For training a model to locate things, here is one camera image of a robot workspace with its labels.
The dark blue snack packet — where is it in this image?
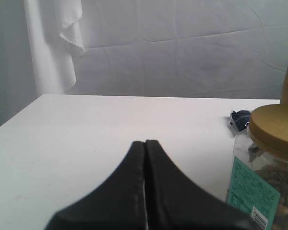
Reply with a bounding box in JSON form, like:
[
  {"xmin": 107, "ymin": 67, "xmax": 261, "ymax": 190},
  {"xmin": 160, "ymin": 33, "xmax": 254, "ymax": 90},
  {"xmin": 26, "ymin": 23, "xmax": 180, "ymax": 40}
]
[{"xmin": 228, "ymin": 110, "xmax": 251, "ymax": 132}]

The white backdrop cloth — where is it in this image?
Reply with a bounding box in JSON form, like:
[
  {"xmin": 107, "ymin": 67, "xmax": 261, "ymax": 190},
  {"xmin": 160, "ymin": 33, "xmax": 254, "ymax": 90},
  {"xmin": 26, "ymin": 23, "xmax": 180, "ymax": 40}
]
[{"xmin": 0, "ymin": 0, "xmax": 288, "ymax": 126}]

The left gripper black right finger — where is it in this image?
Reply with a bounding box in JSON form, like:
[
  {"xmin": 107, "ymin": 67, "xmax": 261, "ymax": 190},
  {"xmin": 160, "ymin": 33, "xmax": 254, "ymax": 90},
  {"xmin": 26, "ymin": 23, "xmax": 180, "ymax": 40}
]
[{"xmin": 145, "ymin": 140, "xmax": 256, "ymax": 230}]

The glass jar with wooden lid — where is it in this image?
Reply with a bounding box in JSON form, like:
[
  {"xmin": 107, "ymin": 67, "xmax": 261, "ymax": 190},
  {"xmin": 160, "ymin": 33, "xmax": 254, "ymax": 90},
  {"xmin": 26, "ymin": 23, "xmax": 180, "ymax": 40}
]
[{"xmin": 227, "ymin": 104, "xmax": 288, "ymax": 230}]

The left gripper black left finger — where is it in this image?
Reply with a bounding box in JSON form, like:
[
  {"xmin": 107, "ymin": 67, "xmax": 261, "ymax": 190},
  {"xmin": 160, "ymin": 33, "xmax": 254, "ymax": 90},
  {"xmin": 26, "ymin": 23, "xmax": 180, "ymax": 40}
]
[{"xmin": 46, "ymin": 141, "xmax": 146, "ymax": 230}]

